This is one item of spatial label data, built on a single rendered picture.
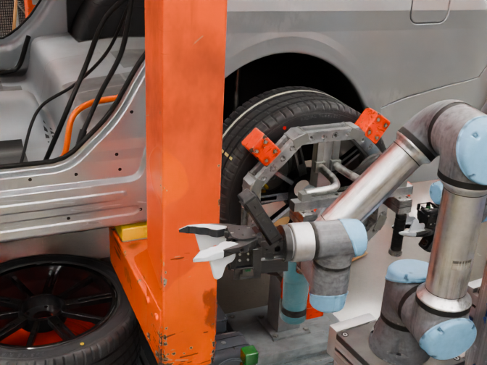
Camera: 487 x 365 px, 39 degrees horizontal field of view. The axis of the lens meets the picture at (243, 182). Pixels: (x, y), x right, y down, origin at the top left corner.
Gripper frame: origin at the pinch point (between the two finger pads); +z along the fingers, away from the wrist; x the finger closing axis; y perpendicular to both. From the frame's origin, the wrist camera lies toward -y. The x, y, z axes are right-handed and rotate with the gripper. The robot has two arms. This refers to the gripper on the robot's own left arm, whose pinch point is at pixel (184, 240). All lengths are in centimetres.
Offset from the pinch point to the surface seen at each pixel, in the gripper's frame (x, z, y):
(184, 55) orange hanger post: 46, -8, -29
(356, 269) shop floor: 188, -122, 99
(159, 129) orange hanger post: 51, -2, -10
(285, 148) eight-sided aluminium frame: 83, -47, 5
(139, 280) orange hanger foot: 82, 1, 45
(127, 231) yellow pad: 107, 2, 38
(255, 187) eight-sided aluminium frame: 83, -37, 17
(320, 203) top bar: 67, -53, 18
